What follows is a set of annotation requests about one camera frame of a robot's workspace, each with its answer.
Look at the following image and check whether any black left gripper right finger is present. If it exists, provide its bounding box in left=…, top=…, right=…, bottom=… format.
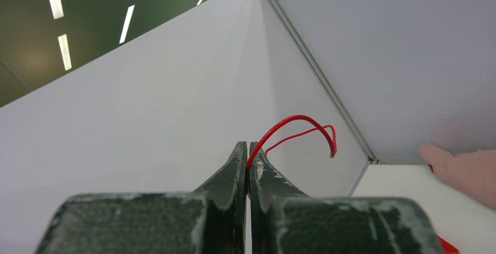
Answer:
left=249, top=150, right=443, bottom=253

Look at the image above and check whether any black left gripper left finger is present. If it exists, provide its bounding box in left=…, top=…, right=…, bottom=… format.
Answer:
left=36, top=142, right=247, bottom=253

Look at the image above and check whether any red plastic bin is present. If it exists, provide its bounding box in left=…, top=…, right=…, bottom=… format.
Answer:
left=437, top=235, right=460, bottom=254

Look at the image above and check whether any pink cloth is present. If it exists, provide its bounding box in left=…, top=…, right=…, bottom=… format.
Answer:
left=418, top=144, right=495, bottom=210

